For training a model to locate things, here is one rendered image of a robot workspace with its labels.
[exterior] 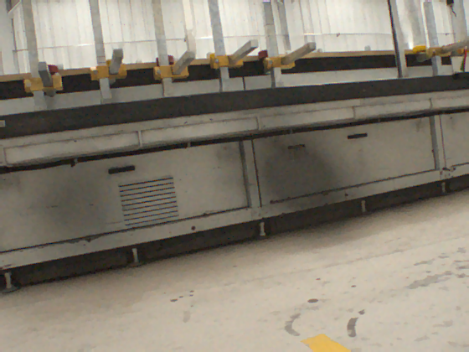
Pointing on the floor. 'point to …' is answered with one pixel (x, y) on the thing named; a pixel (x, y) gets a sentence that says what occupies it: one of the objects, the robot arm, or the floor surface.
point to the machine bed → (217, 173)
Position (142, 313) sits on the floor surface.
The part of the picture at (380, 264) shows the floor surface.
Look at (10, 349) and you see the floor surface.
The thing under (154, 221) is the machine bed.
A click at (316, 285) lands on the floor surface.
